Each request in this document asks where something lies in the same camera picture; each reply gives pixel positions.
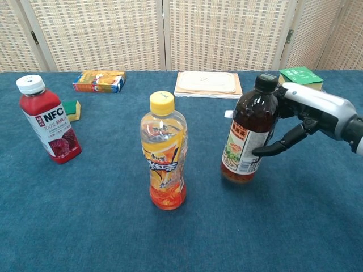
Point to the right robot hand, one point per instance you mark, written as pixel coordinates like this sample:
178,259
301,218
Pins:
317,107

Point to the dark tea bottle black cap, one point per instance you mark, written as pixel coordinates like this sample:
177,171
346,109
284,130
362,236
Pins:
249,122

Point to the red NFC juice bottle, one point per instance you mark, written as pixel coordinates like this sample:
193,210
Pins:
51,124

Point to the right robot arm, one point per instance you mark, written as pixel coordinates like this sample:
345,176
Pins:
356,133

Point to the thick book yellow pages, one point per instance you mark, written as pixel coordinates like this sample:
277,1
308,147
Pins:
314,85

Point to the green booklet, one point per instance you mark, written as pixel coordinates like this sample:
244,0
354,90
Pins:
300,74

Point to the woven folding screen panel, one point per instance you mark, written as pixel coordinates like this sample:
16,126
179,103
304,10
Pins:
99,34
314,34
14,42
351,42
227,34

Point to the black screen hinge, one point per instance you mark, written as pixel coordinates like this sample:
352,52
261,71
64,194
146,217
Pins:
289,36
34,37

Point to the beige spiral notebook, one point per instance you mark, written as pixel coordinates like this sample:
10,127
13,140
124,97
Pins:
238,88

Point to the beige paper tray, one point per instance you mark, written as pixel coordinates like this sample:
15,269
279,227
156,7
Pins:
205,81

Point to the orange tea bottle yellow cap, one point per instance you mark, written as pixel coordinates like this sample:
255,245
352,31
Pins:
164,158

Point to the orange snack box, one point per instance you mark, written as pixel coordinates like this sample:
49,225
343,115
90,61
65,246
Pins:
99,82

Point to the blue tablecloth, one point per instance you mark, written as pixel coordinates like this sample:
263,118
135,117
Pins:
113,226

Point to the green and yellow sponge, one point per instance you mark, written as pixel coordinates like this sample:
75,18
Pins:
73,110

